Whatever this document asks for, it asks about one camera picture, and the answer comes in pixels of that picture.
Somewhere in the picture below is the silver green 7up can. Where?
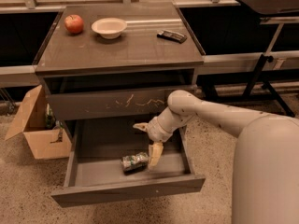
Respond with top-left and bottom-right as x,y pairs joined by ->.
121,152 -> 149,172

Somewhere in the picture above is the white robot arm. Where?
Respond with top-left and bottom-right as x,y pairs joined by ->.
134,90 -> 299,224

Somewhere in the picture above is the green bottle in box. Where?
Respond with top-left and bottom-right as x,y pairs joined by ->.
45,105 -> 55,129

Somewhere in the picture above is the cardboard box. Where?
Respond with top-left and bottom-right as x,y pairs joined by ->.
5,85 -> 71,160

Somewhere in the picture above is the grey drawer cabinet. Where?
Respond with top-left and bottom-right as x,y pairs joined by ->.
36,2 -> 203,135

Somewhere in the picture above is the white bowl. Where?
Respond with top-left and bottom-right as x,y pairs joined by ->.
92,18 -> 127,39

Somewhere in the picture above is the black side table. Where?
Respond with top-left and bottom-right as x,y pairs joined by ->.
200,0 -> 299,117

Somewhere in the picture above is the red apple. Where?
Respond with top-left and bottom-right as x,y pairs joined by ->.
64,14 -> 84,34

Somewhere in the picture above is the open grey drawer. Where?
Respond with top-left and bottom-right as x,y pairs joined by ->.
51,115 -> 205,207

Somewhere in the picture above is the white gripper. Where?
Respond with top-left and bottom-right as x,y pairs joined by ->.
133,117 -> 172,169

